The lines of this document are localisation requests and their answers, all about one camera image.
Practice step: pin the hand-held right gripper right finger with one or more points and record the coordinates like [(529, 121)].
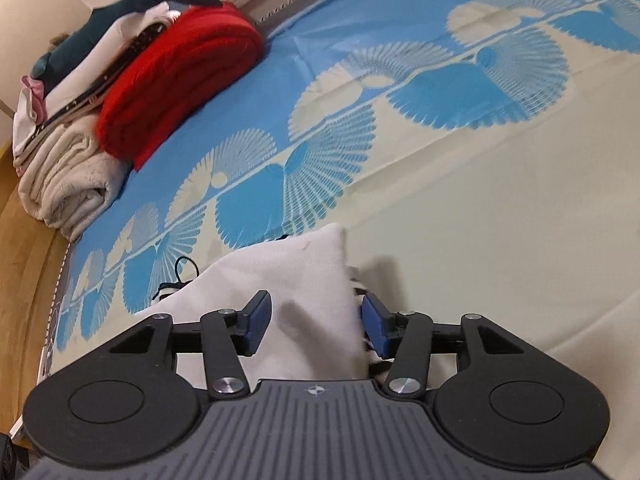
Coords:
[(374, 325)]

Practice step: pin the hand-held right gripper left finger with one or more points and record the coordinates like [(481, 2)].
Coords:
[(256, 322)]

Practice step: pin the black white striped shirt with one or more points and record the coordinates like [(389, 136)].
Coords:
[(300, 280)]

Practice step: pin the blue patterned bed mat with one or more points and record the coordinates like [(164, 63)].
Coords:
[(450, 170)]

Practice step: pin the beige folded blanket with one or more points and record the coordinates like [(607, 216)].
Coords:
[(70, 175)]

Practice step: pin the red folded blanket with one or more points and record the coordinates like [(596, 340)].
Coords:
[(190, 75)]

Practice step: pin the dark patterned cloth strip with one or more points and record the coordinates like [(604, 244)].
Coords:
[(107, 72)]

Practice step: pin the white folded cloth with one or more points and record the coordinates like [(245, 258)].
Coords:
[(100, 55)]

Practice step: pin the pink white cloth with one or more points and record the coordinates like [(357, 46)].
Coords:
[(27, 110)]

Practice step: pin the dark teal garment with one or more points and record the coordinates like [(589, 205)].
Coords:
[(130, 0)]

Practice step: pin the wooden bed frame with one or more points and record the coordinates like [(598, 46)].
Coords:
[(25, 270)]

